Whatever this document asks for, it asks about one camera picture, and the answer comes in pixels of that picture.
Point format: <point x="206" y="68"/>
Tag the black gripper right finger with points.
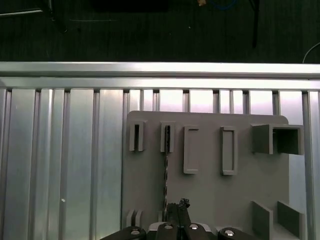
<point x="185" y="217"/>

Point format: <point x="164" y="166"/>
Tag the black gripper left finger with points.
<point x="172" y="217"/>

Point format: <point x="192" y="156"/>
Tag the blue RAM stick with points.
<point x="166" y="175"/>

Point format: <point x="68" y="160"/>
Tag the grey parts rack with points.
<point x="212" y="187"/>

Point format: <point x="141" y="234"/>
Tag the metal chair frame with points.
<point x="20" y="12"/>

